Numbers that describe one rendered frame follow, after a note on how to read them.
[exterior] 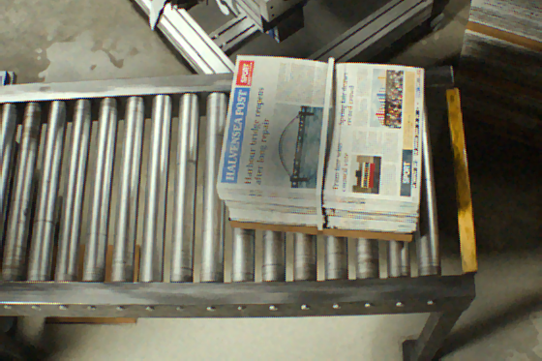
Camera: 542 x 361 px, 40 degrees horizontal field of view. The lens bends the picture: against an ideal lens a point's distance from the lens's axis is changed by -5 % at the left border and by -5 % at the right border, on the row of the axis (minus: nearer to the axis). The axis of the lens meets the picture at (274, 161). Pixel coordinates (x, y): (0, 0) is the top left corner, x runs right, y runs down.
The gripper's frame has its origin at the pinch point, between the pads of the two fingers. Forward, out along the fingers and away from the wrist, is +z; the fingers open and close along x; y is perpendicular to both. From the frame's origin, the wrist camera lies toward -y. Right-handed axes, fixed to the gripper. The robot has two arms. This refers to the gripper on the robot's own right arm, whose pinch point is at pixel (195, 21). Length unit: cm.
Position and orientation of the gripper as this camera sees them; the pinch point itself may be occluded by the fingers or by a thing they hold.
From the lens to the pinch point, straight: 135.2
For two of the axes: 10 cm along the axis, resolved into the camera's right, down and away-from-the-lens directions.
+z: 2.0, 8.8, -4.2
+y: -0.6, 4.4, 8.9
